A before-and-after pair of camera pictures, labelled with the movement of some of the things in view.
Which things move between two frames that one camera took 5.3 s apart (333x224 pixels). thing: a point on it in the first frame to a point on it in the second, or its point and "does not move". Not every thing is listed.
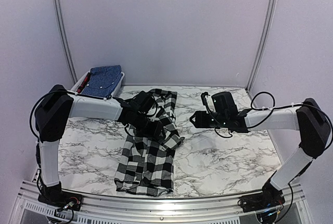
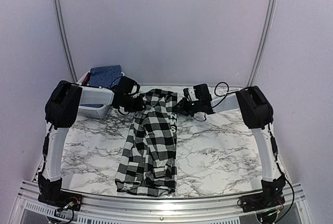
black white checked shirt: x=145 y=164 does not move
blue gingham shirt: x=103 y=81 does not move
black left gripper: x=155 y=132 to x=139 y=107
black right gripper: x=201 y=122 to x=182 y=108
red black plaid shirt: x=84 y=83 does not move
